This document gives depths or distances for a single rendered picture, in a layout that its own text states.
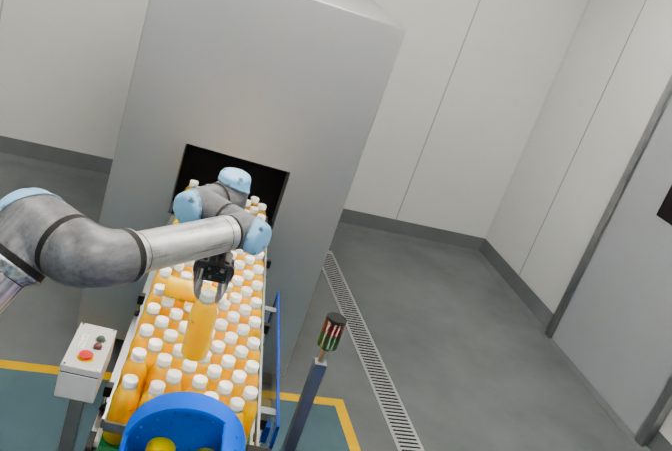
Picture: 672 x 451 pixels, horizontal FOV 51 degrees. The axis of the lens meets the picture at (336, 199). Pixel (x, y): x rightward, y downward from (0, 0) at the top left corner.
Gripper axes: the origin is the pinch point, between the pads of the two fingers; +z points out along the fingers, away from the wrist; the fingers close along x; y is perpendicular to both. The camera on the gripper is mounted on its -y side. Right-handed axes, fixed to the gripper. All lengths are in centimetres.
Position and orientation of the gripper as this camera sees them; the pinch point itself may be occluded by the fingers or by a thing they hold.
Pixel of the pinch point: (208, 294)
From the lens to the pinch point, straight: 181.4
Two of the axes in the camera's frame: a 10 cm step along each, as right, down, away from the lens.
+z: -2.7, 8.7, 4.1
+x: 9.6, 2.1, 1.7
